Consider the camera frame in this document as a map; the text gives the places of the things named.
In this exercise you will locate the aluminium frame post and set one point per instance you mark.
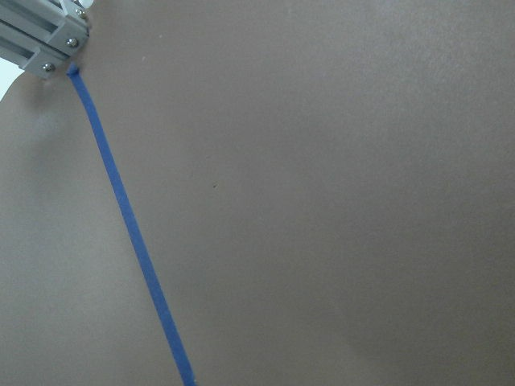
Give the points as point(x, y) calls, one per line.
point(39, 36)

